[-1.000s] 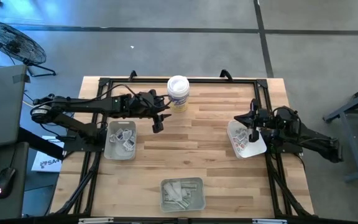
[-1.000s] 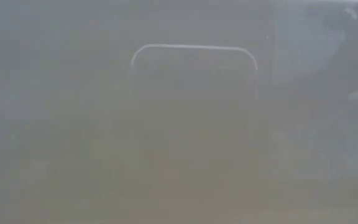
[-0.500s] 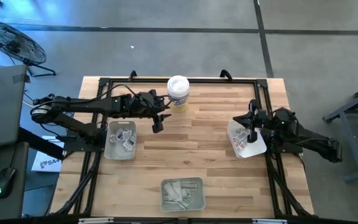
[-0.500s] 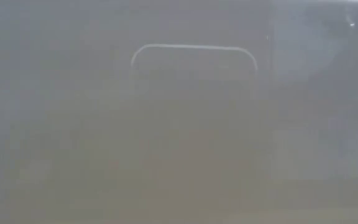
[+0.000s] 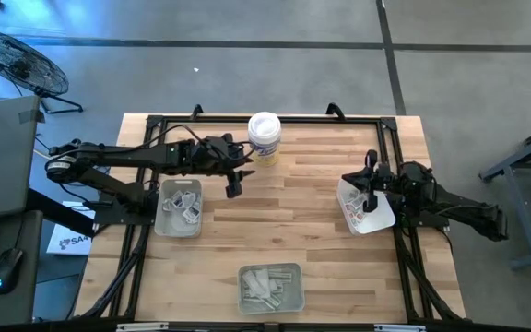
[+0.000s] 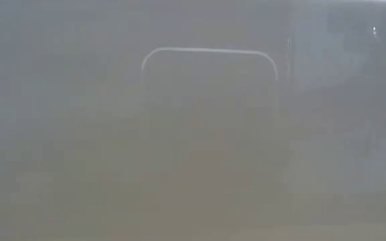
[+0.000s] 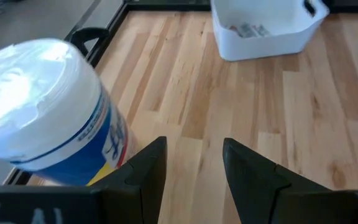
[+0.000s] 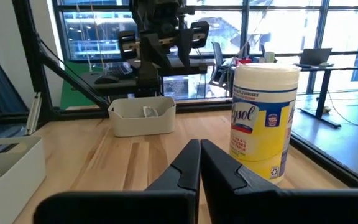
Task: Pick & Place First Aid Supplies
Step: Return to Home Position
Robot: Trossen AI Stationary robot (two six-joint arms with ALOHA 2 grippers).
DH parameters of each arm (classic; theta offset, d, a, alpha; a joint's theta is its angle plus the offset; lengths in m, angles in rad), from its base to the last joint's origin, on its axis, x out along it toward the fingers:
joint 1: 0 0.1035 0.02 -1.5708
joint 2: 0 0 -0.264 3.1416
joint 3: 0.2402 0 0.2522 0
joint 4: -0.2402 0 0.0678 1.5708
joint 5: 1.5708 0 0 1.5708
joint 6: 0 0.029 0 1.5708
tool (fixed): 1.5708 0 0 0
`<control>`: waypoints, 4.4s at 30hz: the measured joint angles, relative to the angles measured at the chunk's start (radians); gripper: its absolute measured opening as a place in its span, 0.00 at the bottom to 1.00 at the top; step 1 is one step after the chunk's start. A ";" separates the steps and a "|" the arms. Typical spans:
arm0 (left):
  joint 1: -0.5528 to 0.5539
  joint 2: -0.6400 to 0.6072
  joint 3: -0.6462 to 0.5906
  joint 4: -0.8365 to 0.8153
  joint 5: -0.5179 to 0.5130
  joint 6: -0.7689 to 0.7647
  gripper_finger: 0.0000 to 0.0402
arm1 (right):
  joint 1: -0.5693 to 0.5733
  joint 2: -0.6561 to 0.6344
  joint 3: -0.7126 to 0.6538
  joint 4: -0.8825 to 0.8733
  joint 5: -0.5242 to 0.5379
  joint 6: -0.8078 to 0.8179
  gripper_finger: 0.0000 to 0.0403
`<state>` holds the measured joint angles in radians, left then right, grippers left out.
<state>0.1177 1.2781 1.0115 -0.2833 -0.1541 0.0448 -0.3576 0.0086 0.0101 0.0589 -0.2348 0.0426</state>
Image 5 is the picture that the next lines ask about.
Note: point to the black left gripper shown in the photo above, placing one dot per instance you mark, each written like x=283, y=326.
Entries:
x=215, y=157

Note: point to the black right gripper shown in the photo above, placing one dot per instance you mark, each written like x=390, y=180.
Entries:
x=371, y=180

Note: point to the long white bandage wrapper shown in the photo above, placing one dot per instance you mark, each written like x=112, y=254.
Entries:
x=263, y=279

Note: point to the grey striped bandage strip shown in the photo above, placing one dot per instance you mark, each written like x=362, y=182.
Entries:
x=248, y=295
x=271, y=302
x=280, y=275

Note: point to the translucent grey plastic tray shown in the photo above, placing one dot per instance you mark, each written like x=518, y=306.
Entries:
x=293, y=299

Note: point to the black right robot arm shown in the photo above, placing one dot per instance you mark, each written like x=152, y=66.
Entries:
x=454, y=203

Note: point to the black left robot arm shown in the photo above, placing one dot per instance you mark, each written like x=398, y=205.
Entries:
x=122, y=159

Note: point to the white plastic tray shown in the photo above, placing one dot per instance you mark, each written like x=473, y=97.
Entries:
x=378, y=221

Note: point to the yellow disinfecting wipes canister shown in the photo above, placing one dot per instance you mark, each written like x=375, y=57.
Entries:
x=264, y=133

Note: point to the small grey plastic tray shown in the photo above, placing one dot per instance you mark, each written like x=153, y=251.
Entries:
x=173, y=228

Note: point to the white printed paper sheet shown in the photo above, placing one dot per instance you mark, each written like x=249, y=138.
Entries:
x=69, y=242

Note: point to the black bar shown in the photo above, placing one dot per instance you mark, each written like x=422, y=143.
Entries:
x=53, y=209

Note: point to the grey box with tape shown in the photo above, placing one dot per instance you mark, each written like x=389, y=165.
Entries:
x=3, y=157

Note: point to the black floor fan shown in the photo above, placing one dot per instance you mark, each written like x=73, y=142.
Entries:
x=19, y=64

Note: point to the black computer mouse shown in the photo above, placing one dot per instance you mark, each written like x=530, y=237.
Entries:
x=7, y=272

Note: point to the dark grey desk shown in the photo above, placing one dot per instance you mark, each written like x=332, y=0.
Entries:
x=12, y=309

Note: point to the black aluminium table frame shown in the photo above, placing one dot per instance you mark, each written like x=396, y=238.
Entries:
x=339, y=120

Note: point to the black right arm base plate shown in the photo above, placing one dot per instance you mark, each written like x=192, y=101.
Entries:
x=431, y=220

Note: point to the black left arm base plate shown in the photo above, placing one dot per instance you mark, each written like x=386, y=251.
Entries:
x=118, y=214

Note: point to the silver metal bracket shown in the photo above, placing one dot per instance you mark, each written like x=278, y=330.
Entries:
x=399, y=328
x=141, y=327

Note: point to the blue-grey metal table frame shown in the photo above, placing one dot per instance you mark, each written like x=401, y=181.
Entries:
x=520, y=207

